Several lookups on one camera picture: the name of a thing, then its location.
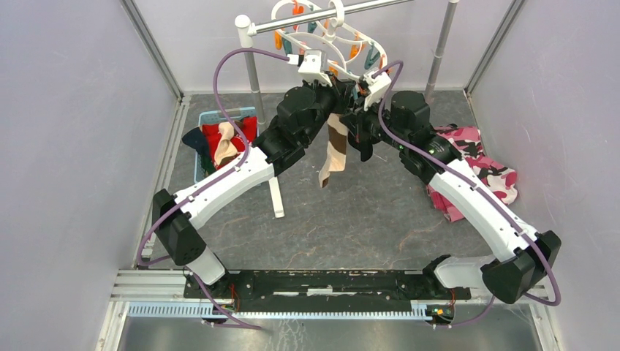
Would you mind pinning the teal clothespin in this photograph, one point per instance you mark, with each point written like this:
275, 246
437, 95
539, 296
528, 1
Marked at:
372, 56
287, 46

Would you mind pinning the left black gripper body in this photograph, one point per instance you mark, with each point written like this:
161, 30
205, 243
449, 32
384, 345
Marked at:
338, 102

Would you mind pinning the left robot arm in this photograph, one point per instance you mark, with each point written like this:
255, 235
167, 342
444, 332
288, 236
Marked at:
299, 118

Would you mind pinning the navy blue sock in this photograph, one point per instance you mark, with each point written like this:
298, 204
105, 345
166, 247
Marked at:
196, 140

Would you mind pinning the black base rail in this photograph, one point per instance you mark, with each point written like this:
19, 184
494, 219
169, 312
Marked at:
331, 290

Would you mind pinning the light blue plastic basket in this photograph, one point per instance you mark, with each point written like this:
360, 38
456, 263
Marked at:
209, 122

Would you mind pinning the white clip hanger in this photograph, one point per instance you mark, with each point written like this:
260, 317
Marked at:
336, 41

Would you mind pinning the black white-striped sock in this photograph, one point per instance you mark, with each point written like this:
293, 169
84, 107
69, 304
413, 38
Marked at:
366, 150

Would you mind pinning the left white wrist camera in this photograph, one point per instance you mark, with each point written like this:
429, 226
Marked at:
312, 66

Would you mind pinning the red sock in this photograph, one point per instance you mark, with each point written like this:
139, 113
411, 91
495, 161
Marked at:
247, 127

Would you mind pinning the pink camouflage bag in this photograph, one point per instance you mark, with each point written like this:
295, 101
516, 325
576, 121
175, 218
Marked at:
501, 180

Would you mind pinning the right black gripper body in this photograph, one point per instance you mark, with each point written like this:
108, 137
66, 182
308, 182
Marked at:
369, 123

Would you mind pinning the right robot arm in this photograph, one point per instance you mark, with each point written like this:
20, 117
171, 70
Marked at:
521, 255

